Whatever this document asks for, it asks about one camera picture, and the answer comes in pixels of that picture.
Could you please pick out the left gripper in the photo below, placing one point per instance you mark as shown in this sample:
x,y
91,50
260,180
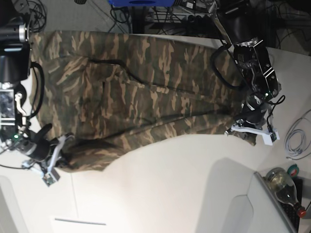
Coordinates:
x,y
255,119

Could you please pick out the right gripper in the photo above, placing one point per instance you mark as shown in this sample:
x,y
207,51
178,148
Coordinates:
x,y
43,154

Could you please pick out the camouflage t-shirt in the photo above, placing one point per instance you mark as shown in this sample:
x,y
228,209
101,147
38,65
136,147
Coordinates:
x,y
119,92

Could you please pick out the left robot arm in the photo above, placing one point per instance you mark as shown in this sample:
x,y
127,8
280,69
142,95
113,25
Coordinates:
x,y
235,21

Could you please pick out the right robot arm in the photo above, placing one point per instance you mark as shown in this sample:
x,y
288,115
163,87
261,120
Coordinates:
x,y
16,24

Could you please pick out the clear plastic bottle red cap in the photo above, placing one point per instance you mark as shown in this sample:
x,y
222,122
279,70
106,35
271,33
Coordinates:
x,y
284,189

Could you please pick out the green tape roll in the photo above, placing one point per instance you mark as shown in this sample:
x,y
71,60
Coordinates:
x,y
293,170

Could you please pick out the blue box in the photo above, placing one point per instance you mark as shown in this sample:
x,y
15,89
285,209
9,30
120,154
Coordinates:
x,y
139,3

